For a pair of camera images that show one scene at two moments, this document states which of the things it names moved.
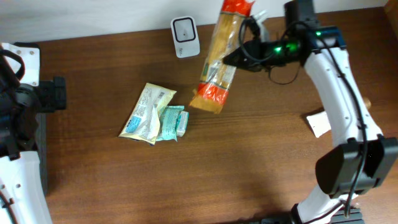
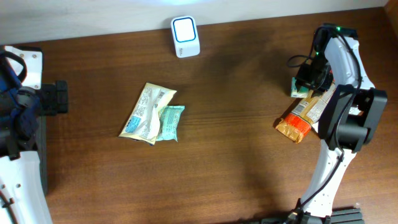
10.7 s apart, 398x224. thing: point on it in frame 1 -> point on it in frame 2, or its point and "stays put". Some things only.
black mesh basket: [40, 127] stays put
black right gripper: [252, 54] -> [306, 82]
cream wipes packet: [142, 122] stays put
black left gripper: [62, 96] stays put
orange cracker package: [212, 91] -> [298, 124]
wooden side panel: [391, 9] stays put
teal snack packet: [168, 118] stays put
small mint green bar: [182, 124] -> [303, 92]
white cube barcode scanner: [185, 35] stays put
